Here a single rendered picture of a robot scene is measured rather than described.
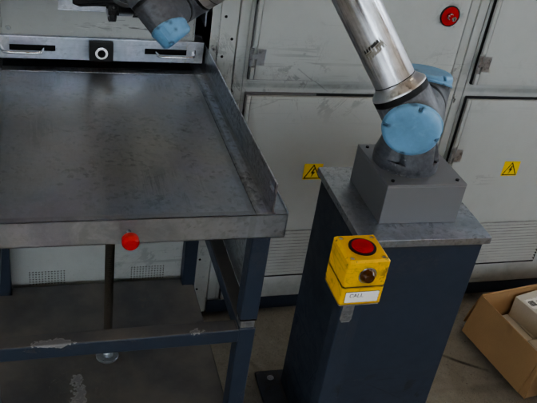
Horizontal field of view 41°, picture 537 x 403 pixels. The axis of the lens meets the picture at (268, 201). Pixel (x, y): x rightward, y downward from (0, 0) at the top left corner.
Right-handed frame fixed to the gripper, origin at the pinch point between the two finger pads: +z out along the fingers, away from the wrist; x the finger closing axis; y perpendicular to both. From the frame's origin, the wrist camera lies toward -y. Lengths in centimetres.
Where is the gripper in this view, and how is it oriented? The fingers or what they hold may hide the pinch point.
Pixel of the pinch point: (108, 9)
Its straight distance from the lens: 188.6
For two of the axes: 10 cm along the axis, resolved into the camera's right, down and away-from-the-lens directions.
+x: -0.1, -10.0, -0.5
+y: 9.5, -0.3, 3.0
